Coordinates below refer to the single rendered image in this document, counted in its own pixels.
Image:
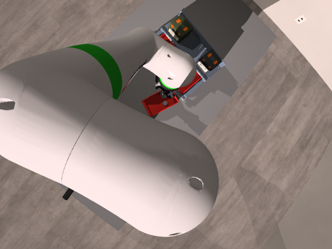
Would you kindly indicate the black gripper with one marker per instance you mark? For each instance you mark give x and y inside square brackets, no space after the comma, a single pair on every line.
[167,94]

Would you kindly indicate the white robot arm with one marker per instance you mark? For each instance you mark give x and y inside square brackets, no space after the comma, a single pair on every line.
[60,118]

